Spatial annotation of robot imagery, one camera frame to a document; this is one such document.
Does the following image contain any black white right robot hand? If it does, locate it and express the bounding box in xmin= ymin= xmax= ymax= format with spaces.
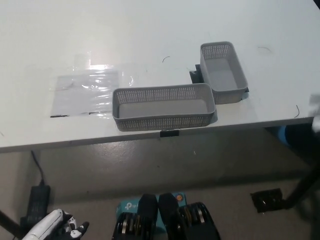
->
xmin=308 ymin=93 xmax=320 ymax=134

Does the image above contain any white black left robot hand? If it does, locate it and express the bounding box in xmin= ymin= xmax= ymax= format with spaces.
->
xmin=21 ymin=208 xmax=90 ymax=240

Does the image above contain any short grey perforated basket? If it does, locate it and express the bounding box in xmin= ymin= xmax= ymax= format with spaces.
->
xmin=199 ymin=41 xmax=249 ymax=105

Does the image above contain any teal router box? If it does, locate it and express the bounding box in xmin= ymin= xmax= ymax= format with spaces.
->
xmin=115 ymin=191 xmax=188 ymax=235

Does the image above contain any black power adapter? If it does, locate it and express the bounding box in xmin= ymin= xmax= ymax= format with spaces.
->
xmin=19 ymin=184 xmax=52 ymax=227

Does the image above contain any black diagonal bar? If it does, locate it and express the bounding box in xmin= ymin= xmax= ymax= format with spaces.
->
xmin=0 ymin=208 xmax=22 ymax=238

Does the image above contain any black table leg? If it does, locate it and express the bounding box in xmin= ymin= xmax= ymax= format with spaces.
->
xmin=283 ymin=149 xmax=320 ymax=210

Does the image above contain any black floor plate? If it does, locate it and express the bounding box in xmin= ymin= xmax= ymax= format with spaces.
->
xmin=250 ymin=188 xmax=285 ymax=214

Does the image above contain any black placement mat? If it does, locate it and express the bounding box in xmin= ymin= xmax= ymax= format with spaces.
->
xmin=188 ymin=63 xmax=251 ymax=100

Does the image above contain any clear plastic sheet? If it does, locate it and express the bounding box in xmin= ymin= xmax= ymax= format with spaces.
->
xmin=46 ymin=51 xmax=136 ymax=118

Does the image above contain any black tape marker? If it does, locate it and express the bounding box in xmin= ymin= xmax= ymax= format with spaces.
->
xmin=159 ymin=129 xmax=181 ymax=139

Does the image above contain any long grey perforated basket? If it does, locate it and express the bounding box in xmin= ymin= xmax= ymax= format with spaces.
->
xmin=112 ymin=83 xmax=217 ymax=133

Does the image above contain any black power cable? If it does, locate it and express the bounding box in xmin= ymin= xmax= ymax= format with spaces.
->
xmin=30 ymin=150 xmax=46 ymax=186

